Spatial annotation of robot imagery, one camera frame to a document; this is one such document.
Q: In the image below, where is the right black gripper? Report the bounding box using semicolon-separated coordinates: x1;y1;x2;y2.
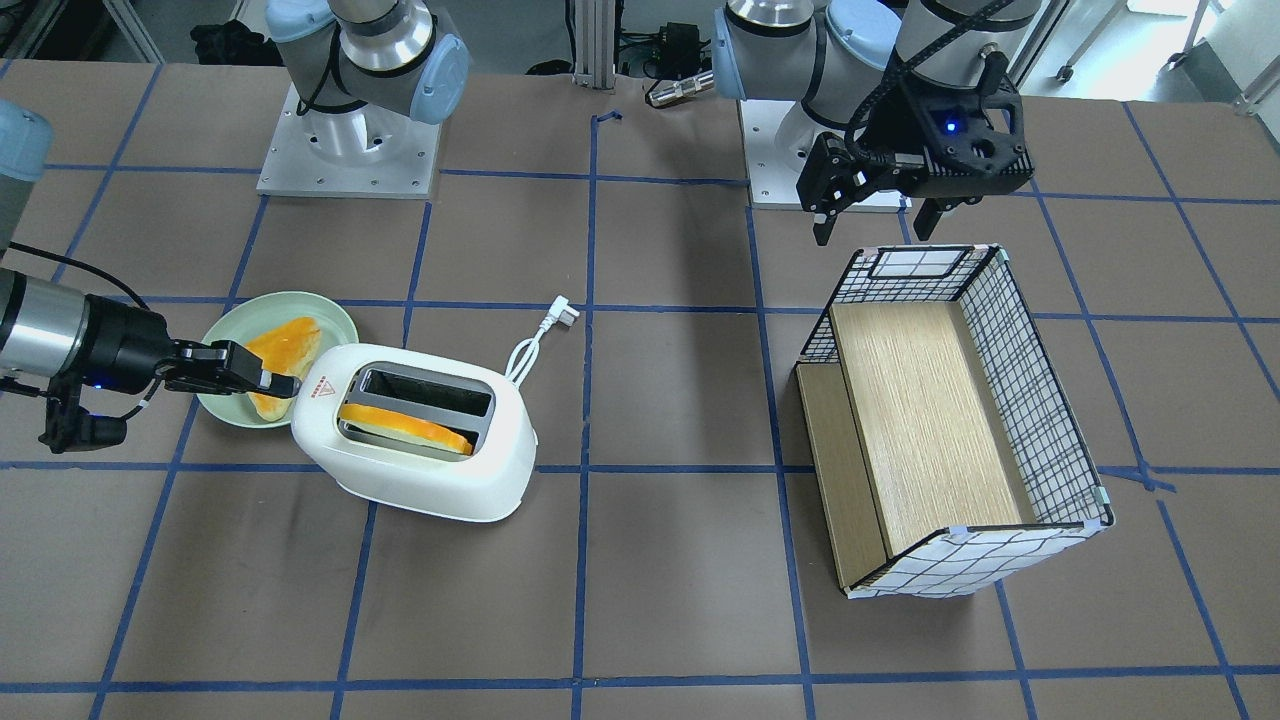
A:
40;295;301;454

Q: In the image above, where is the light green plate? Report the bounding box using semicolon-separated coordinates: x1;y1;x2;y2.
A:
198;291;358;428

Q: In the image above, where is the white two-slot toaster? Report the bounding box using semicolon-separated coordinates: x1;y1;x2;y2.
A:
291;345;538;521

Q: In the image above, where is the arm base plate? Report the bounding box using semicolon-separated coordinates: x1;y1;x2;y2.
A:
256;86;442;200
739;97;913;213

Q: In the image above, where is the grid fabric storage basket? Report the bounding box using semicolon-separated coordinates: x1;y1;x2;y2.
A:
794;245;1115;600

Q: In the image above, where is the white toaster power cable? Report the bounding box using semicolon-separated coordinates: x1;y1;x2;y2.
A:
503;293;581;387

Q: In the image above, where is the aluminium frame post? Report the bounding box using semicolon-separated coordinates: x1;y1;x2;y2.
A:
567;1;620;94

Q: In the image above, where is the bread slice in toaster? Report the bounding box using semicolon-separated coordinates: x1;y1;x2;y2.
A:
337;404;474;456

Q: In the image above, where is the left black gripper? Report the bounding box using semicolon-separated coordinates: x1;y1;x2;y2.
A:
796;79;1036;247

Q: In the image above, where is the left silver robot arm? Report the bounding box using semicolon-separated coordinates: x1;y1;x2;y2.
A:
710;1;1039;245

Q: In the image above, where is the orange bread on plate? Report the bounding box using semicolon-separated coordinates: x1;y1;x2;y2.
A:
244;316;323;421

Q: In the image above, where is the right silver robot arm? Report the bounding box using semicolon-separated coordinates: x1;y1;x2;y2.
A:
1;1;472;454

